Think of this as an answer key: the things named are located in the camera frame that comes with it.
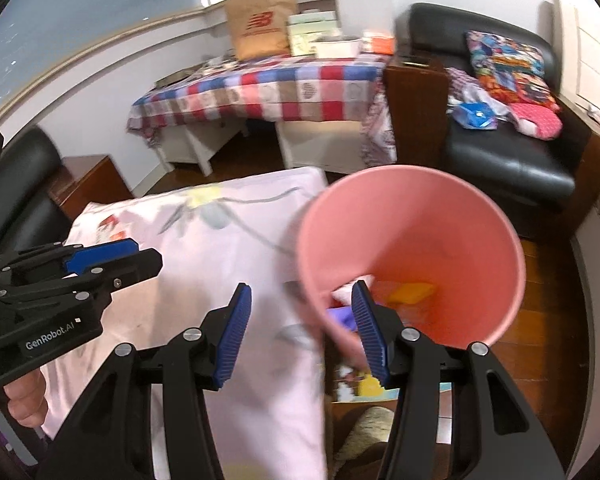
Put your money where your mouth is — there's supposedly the yellow foam net sleeve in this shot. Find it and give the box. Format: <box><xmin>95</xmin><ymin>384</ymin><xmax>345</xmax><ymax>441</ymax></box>
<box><xmin>387</xmin><ymin>283</ymin><xmax>437</xmax><ymax>306</ymax></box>

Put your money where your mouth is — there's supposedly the blue Tempo tissue pack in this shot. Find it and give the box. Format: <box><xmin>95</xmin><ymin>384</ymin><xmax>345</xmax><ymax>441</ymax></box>
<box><xmin>327</xmin><ymin>307</ymin><xmax>358</xmax><ymax>332</ymax></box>

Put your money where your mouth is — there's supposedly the pink plastic trash bucket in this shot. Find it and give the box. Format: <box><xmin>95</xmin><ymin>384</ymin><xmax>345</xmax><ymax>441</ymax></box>
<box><xmin>296</xmin><ymin>165</ymin><xmax>526</xmax><ymax>368</ymax></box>

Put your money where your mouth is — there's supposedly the left hand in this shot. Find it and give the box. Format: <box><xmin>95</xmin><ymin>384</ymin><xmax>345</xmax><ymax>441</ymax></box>
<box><xmin>0</xmin><ymin>370</ymin><xmax>48</xmax><ymax>428</ymax></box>

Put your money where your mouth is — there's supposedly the black leather chair left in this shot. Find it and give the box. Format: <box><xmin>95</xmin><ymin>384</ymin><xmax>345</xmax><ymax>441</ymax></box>
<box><xmin>0</xmin><ymin>127</ymin><xmax>71</xmax><ymax>254</ymax></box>

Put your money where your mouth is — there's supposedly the brown wooden low cabinet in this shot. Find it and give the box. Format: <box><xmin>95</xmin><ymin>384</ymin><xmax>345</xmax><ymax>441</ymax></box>
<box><xmin>46</xmin><ymin>155</ymin><xmax>133</xmax><ymax>221</ymax></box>

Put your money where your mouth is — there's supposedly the floral white table cloth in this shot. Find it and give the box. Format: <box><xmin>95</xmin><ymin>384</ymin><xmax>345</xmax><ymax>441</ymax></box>
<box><xmin>43</xmin><ymin>168</ymin><xmax>327</xmax><ymax>479</ymax></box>

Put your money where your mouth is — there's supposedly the black leather armchair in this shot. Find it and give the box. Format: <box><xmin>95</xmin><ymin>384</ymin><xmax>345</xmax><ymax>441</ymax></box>
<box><xmin>397</xmin><ymin>2</ymin><xmax>600</xmax><ymax>237</ymax></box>

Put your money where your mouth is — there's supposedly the white bench table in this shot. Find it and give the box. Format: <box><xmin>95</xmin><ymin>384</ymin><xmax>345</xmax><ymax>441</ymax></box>
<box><xmin>154</xmin><ymin>118</ymin><xmax>365</xmax><ymax>177</ymax></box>

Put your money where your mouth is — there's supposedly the checkered heart tablecloth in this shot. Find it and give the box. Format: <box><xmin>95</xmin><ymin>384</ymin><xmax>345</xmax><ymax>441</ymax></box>
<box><xmin>126</xmin><ymin>53</ymin><xmax>396</xmax><ymax>174</ymax></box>

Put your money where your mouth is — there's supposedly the brown New Balance paper bag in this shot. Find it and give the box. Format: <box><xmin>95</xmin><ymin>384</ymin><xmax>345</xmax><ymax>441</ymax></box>
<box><xmin>224</xmin><ymin>0</ymin><xmax>298</xmax><ymax>61</ymax></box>

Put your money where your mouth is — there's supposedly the pink dotted cushion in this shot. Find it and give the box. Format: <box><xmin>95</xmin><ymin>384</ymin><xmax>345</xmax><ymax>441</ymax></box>
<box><xmin>508</xmin><ymin>103</ymin><xmax>562</xmax><ymax>141</ymax></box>

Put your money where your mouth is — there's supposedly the blue plastic bag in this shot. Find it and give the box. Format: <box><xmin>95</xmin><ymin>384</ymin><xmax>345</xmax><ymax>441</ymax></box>
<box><xmin>451</xmin><ymin>102</ymin><xmax>498</xmax><ymax>131</ymax></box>

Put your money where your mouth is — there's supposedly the white rectangular box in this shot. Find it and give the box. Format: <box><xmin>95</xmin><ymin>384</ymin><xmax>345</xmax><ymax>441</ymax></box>
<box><xmin>312</xmin><ymin>37</ymin><xmax>361</xmax><ymax>60</ymax></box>

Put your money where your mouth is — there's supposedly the pale green cardboard box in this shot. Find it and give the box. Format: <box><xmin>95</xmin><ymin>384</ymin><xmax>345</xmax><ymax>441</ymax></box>
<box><xmin>287</xmin><ymin>10</ymin><xmax>340</xmax><ymax>56</ymax></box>

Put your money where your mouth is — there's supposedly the dark wooden side cabinet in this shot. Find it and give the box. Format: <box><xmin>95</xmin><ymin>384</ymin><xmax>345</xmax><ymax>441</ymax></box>
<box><xmin>382</xmin><ymin>54</ymin><xmax>450</xmax><ymax>168</ymax></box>

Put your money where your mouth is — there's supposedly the colourful patchwork pillow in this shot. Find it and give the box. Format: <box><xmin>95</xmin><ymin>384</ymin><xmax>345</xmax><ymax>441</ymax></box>
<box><xmin>466</xmin><ymin>30</ymin><xmax>559</xmax><ymax>112</ymax></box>

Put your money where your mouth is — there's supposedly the orange box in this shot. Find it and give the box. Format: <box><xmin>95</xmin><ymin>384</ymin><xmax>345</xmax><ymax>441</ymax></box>
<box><xmin>361</xmin><ymin>30</ymin><xmax>396</xmax><ymax>55</ymax></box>

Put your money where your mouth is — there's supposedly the white wooden headboard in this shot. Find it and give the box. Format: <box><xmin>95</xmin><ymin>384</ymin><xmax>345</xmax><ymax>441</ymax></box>
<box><xmin>539</xmin><ymin>0</ymin><xmax>600</xmax><ymax>110</ymax></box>

